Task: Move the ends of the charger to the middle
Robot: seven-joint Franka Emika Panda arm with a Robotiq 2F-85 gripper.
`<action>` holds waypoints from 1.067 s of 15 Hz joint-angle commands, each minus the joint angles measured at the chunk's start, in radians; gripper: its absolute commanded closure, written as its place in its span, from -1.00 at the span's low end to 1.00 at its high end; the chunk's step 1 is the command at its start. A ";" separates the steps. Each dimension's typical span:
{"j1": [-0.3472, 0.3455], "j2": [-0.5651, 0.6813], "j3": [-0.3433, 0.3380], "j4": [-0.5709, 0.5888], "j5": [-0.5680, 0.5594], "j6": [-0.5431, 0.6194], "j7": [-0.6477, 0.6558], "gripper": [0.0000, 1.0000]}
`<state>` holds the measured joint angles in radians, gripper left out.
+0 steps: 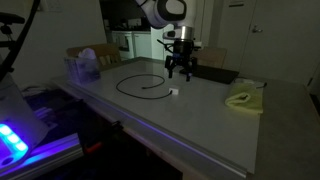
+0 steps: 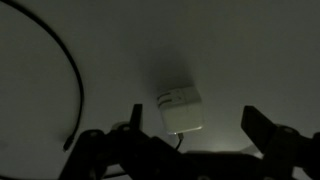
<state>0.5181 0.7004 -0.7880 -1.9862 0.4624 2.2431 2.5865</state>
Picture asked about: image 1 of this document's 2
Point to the black laptop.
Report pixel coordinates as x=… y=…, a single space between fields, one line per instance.
x=216 y=74

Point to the aluminium frame rail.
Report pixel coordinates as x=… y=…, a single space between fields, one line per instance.
x=50 y=150

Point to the marbled grey tissue box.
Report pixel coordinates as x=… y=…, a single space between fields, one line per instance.
x=81 y=71

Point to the wooden chair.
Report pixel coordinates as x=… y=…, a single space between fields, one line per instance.
x=213 y=56
x=72 y=50

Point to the white tissue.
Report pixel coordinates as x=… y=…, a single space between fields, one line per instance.
x=88 y=53

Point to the yellow cloth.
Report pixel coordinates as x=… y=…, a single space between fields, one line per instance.
x=243 y=105

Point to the white board mat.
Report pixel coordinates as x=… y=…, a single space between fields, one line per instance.
x=200 y=116

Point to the red clamp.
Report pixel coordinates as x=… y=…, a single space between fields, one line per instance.
x=92 y=147

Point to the white kitchen cabinet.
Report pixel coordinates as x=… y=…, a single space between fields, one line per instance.
x=133 y=43

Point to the wall sign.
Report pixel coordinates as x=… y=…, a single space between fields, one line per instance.
x=236 y=3

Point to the black camera stand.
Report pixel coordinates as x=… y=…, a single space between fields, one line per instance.
x=8 y=20

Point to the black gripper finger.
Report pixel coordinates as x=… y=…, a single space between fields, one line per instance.
x=191 y=70
x=170 y=66

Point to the white room door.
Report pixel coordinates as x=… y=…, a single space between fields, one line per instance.
x=283 y=40

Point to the blue lit white device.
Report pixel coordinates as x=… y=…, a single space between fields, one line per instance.
x=11 y=143

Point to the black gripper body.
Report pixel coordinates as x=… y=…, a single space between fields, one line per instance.
x=183 y=53

